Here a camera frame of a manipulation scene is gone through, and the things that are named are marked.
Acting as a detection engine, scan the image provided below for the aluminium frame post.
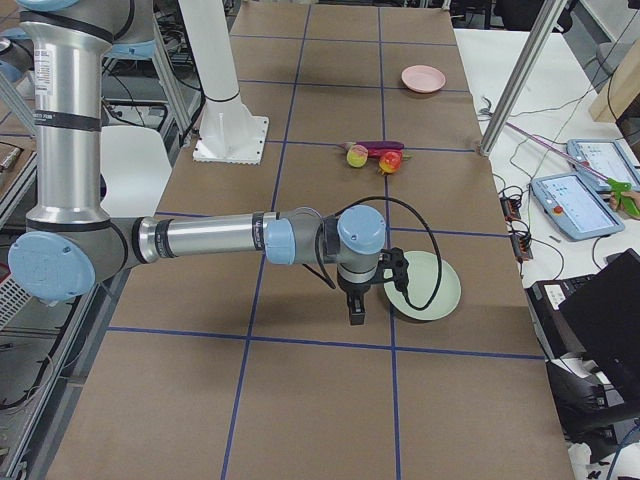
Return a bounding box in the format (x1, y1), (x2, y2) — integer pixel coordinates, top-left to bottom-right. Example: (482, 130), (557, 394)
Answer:
(478, 0), (566, 157)

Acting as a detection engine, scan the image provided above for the pink plate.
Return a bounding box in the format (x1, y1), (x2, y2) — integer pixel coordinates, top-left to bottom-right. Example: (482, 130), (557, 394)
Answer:
(401, 65), (446, 93)

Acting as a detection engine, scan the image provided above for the green handled reach grabber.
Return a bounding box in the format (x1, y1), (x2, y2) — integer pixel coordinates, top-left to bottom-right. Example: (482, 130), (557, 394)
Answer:
(505, 122), (639, 218)

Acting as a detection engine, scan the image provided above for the teach pendant tablet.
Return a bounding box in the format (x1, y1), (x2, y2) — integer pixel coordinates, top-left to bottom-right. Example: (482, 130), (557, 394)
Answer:
(566, 139), (639, 191)
(531, 173), (624, 241)

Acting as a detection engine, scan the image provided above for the red pomegranate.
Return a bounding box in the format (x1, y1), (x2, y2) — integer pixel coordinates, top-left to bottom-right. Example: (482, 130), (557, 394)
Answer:
(378, 151), (403, 175)

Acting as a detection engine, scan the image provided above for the white chair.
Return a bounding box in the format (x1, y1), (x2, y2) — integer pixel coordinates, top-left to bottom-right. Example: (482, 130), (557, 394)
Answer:
(101, 125), (172, 217)

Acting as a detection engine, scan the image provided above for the far teach pendant tablet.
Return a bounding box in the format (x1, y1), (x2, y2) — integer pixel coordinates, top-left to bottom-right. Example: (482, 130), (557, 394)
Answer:
(566, 139), (639, 191)

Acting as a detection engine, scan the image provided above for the wrist black camera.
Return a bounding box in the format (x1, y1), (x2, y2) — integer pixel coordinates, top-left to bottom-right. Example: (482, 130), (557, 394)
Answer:
(376, 247), (409, 294)

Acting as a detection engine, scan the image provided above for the black laptop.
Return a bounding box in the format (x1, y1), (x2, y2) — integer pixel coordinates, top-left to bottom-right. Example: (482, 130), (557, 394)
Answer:
(526, 249), (639, 401)

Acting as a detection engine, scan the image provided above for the white camera pillar base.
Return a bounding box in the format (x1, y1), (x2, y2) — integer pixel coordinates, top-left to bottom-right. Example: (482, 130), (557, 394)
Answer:
(179, 0), (269, 165)

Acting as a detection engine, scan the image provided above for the purple eggplant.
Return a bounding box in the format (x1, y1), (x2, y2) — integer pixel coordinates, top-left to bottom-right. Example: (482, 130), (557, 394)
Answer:
(339, 141), (405, 151)

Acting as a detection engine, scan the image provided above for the yellow pink peach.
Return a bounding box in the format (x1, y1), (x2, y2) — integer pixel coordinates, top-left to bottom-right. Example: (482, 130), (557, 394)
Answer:
(346, 144), (369, 168)

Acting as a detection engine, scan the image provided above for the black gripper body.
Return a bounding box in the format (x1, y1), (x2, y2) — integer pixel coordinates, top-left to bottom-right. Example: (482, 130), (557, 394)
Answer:
(338, 277), (371, 300)

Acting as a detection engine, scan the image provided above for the green plate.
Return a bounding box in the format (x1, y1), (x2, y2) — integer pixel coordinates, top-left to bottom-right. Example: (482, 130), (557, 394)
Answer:
(383, 250), (462, 323)

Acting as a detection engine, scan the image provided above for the near teach pendant tablet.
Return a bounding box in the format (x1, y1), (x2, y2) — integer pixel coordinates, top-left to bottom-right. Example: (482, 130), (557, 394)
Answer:
(531, 173), (624, 241)

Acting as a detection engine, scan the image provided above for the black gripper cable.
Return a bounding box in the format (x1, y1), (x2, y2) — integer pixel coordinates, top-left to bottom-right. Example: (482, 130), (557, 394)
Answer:
(303, 196), (442, 310)

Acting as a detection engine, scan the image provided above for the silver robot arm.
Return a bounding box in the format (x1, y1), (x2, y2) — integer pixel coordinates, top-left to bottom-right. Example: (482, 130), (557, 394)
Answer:
(8, 1), (385, 325)

